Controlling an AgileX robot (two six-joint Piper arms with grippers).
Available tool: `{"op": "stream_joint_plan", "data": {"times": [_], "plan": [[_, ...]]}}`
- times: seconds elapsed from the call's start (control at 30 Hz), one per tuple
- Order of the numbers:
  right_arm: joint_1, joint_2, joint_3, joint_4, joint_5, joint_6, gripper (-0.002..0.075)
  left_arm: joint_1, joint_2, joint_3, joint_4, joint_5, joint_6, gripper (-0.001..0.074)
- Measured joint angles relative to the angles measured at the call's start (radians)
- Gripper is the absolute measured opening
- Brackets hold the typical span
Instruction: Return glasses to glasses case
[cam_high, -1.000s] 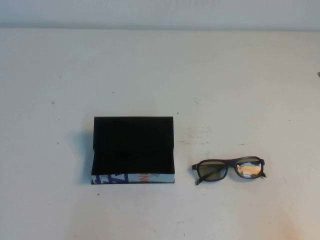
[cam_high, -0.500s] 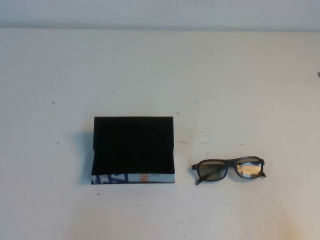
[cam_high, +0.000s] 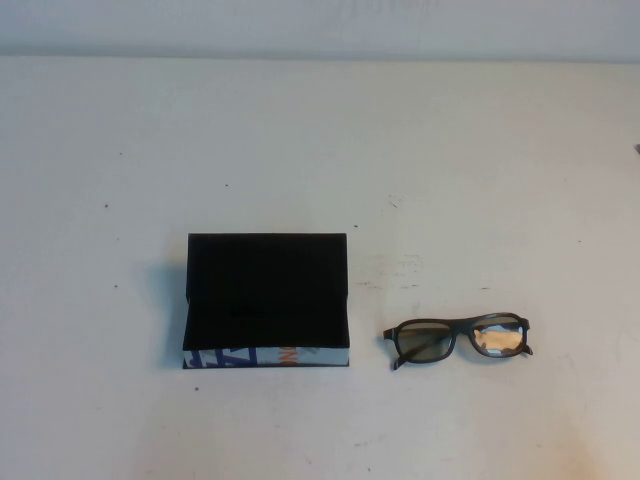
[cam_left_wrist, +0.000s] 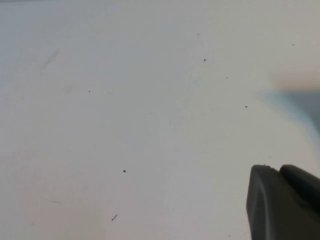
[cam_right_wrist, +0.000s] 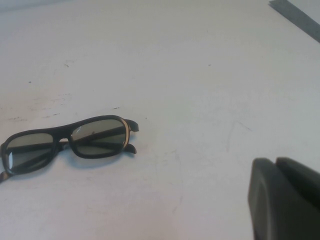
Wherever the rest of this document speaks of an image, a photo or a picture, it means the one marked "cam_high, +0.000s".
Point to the dark framed glasses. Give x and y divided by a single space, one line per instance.
425 340

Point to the black glasses case box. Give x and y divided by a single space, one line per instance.
265 280

